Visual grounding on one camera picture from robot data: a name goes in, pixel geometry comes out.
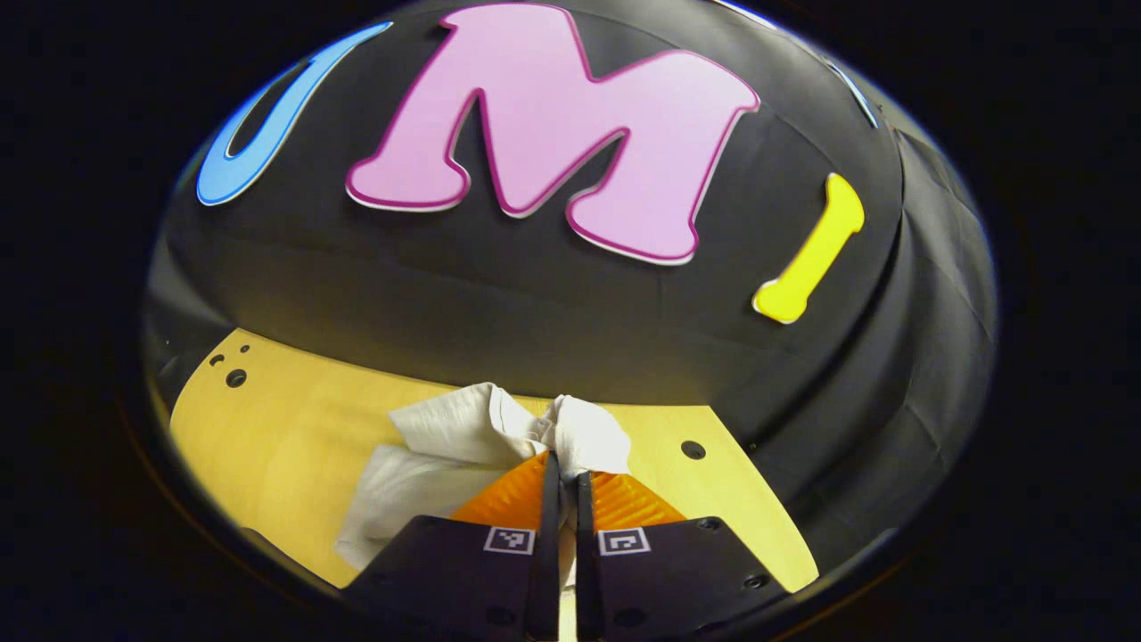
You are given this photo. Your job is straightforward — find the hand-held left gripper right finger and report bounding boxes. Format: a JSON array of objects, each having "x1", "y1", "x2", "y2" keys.
[{"x1": 576, "y1": 470, "x2": 792, "y2": 642}]

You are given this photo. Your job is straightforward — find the white jeans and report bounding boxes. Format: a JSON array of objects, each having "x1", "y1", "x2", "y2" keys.
[{"x1": 334, "y1": 383, "x2": 634, "y2": 589}]

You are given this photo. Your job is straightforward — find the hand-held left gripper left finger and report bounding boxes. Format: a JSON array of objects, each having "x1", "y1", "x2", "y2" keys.
[{"x1": 341, "y1": 450, "x2": 562, "y2": 642}]

